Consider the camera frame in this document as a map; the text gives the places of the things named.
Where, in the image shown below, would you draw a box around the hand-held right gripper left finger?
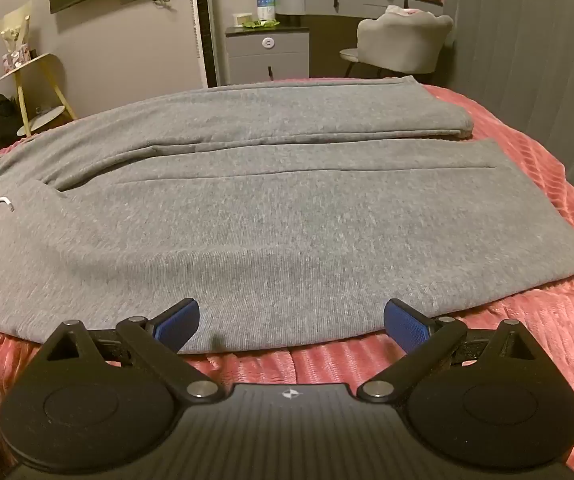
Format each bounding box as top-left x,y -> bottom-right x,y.
40,297 -> 222,404

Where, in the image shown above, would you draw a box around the grey sweat pants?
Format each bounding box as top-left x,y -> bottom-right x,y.
0,75 -> 574,355

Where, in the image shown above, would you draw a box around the grey dressing table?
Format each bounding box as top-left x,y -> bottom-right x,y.
274,0 -> 446,80

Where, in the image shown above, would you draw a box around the white vertical panel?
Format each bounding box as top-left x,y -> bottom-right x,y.
187,0 -> 219,89

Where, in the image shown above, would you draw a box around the pink ribbed blanket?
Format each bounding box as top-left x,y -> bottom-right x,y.
0,83 -> 574,480

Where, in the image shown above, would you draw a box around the grey upholstered chair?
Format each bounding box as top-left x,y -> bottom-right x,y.
339,5 -> 454,81

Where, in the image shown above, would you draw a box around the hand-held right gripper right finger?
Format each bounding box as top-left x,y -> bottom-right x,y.
356,298 -> 540,405

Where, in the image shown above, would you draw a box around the pink patterned box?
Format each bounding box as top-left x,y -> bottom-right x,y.
1,44 -> 32,72

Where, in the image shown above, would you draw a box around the grey cabinet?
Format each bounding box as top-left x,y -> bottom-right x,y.
225,26 -> 310,87

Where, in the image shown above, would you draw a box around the grey curtain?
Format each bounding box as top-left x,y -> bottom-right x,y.
444,0 -> 574,196

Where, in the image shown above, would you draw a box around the yellow side table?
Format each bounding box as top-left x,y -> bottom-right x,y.
0,52 -> 78,137

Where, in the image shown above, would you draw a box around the wrapped flower bouquet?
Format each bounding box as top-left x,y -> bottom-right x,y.
0,0 -> 34,57

